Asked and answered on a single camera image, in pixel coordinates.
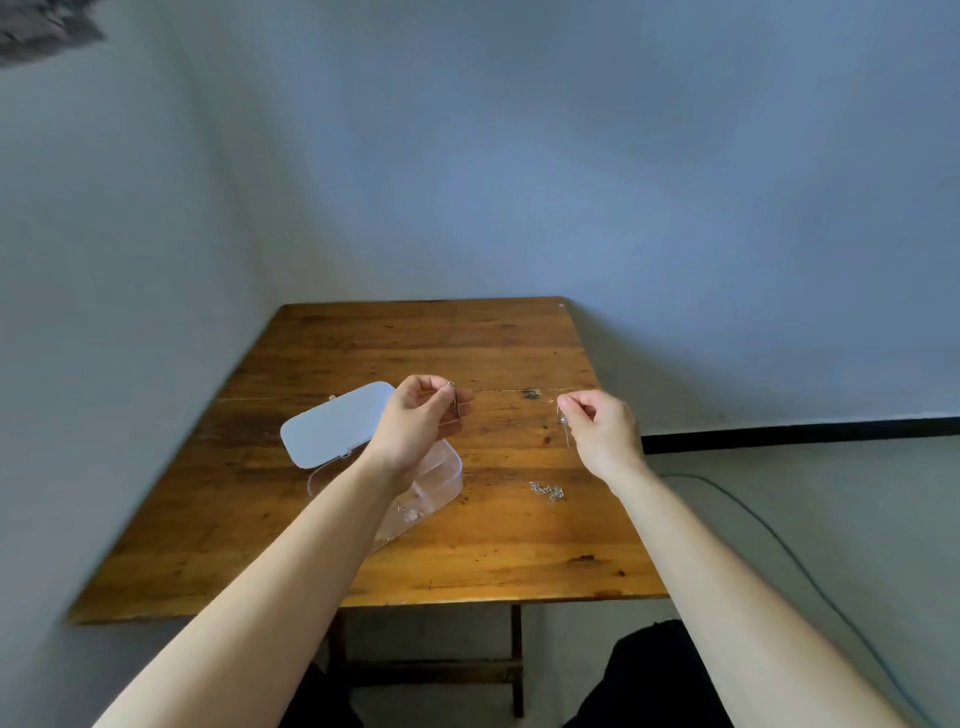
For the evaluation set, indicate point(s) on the person's right hand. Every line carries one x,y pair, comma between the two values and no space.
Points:
607,439

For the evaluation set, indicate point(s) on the person's left hand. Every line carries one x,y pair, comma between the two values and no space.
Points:
412,427

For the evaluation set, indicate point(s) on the clear plastic box white lid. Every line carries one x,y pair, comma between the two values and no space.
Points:
330,427

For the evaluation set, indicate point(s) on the thin silver chain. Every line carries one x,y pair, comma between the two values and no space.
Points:
410,515

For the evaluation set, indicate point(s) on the person's right forearm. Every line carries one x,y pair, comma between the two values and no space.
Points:
735,622

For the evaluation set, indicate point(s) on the person's left forearm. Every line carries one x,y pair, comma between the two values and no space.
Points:
247,630

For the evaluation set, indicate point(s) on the person's black trousers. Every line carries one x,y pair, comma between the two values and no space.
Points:
652,675

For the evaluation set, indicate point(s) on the wooden folding table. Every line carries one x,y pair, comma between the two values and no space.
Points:
420,337

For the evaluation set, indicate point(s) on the beige patterned curtain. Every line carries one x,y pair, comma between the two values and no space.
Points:
37,30

